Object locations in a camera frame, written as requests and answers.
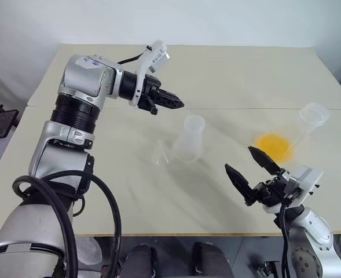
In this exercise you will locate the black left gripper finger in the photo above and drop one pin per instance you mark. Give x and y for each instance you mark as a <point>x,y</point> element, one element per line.
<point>170,105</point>
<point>170,96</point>

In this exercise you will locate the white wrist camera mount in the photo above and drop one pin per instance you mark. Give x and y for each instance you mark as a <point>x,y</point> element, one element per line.
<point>151,59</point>
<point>309,179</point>

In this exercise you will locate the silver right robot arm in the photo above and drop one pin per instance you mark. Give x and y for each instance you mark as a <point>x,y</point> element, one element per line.
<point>318,231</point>

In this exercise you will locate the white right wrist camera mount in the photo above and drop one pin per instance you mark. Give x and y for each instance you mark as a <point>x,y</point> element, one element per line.
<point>309,179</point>

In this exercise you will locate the small clear funnel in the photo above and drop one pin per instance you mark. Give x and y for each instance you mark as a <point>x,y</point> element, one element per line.
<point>160,155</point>

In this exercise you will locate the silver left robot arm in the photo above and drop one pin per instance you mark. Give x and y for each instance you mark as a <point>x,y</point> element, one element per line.
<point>80,78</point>

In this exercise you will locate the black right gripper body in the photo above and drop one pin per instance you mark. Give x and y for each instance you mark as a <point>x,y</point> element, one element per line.
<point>270,191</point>

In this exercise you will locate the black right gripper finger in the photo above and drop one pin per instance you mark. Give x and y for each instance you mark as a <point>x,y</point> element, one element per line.
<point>239,182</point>
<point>264,160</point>

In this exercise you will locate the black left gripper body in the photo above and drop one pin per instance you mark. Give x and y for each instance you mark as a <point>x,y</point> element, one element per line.
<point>150,87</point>

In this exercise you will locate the empty clear conical flask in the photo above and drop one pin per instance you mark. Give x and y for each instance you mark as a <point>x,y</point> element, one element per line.
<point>189,139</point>

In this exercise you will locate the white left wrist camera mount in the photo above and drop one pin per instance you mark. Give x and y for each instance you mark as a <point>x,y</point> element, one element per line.
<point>151,59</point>

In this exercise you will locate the clear flask with orange liquid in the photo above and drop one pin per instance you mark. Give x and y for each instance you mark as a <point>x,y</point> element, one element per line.
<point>277,144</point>

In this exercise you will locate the dark rounded shape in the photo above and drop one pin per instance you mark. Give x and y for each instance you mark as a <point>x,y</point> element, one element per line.
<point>212,260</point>
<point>142,260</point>

